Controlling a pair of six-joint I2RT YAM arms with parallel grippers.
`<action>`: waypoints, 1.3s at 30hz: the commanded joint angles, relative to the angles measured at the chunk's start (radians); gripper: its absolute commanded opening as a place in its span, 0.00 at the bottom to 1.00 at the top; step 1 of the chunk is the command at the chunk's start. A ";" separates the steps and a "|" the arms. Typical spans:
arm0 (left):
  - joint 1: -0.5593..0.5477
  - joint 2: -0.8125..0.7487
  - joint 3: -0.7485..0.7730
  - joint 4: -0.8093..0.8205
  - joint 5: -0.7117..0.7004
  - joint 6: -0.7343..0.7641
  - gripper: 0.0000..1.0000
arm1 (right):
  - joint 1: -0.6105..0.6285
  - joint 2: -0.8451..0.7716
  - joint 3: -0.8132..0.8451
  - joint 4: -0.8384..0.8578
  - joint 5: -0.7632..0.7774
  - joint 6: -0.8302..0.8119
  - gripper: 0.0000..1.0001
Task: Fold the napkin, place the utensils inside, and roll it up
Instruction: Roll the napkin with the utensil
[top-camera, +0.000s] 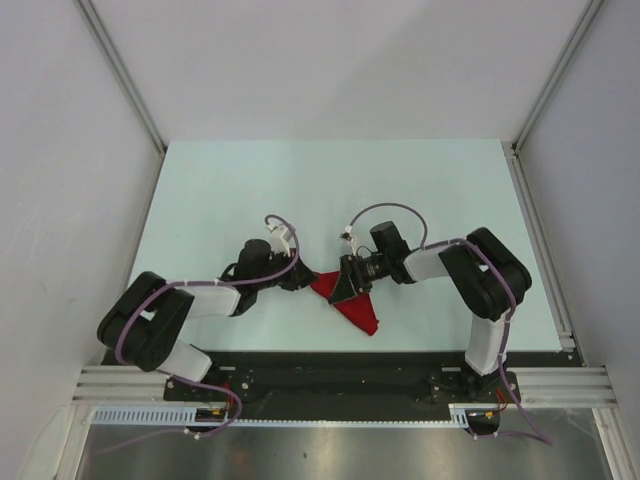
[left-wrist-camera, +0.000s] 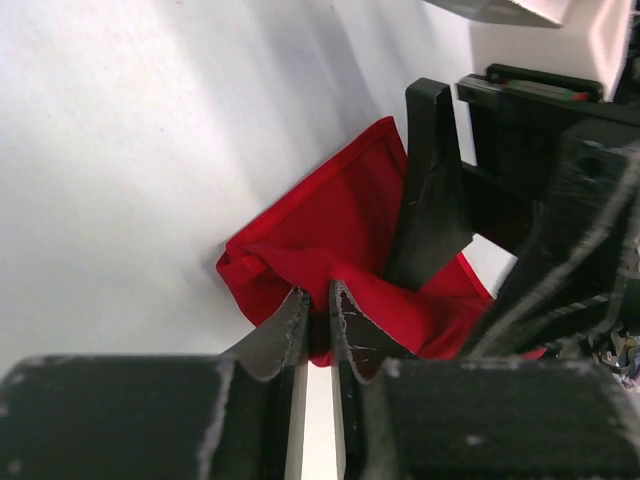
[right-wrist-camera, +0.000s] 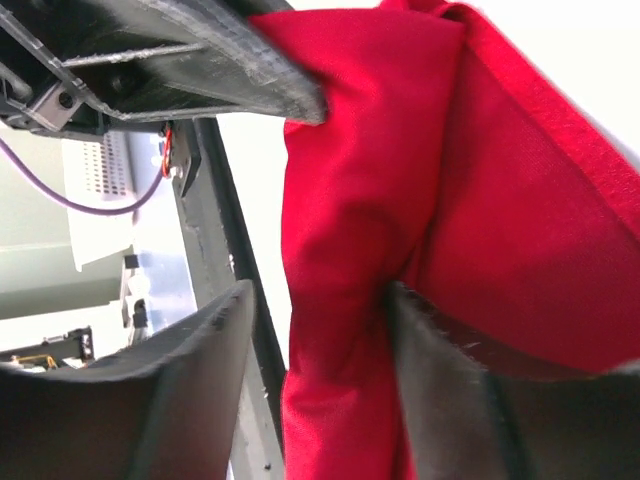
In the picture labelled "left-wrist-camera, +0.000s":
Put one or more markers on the red cloth napkin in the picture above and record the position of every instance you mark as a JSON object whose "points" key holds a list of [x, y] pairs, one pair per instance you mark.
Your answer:
{"points": [[338, 224]]}

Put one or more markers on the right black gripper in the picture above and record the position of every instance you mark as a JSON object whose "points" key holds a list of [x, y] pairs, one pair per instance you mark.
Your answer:
{"points": [[517, 118]]}

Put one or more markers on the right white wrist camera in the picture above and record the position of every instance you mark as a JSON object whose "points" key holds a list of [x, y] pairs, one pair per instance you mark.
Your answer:
{"points": [[582, 39]]}

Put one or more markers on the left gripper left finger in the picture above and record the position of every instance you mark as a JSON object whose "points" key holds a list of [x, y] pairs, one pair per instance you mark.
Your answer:
{"points": [[236, 415]]}

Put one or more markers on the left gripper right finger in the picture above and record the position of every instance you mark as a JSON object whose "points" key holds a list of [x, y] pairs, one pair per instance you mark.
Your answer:
{"points": [[399, 416]]}

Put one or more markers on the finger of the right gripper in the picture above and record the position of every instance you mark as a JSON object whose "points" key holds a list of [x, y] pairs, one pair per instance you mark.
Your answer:
{"points": [[571, 274]]}

